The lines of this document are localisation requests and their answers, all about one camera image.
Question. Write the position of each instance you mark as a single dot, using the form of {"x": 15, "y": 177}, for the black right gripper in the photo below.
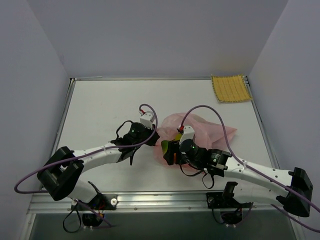
{"x": 171, "y": 152}

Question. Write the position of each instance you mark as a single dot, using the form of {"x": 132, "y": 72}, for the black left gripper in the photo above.
{"x": 152, "y": 138}

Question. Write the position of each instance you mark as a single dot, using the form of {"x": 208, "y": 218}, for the orange green fake mango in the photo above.
{"x": 166, "y": 146}

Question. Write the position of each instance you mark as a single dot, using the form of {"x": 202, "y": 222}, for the pink plastic bag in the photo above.
{"x": 208, "y": 135}

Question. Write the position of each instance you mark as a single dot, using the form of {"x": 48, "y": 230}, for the green fake pear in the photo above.
{"x": 178, "y": 137}

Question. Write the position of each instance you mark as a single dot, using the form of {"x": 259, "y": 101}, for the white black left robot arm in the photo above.
{"x": 62, "y": 177}

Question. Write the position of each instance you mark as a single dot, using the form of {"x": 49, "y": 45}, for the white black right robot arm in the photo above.
{"x": 291, "y": 189}

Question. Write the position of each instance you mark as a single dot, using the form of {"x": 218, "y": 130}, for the yellow woven mat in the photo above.
{"x": 230, "y": 89}

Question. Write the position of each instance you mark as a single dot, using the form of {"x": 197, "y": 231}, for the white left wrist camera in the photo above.
{"x": 147, "y": 119}

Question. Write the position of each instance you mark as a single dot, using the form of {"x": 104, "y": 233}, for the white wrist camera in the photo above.
{"x": 147, "y": 119}
{"x": 186, "y": 133}

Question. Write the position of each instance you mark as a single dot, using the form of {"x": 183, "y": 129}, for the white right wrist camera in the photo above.
{"x": 186, "y": 133}

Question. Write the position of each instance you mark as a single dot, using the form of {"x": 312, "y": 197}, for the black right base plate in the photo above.
{"x": 215, "y": 200}

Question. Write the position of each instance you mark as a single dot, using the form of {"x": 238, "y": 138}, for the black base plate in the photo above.
{"x": 215, "y": 200}
{"x": 105, "y": 201}

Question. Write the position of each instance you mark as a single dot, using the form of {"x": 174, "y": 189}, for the aluminium front rail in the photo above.
{"x": 130, "y": 202}

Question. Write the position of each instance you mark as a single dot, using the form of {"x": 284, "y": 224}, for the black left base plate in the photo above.
{"x": 105, "y": 201}

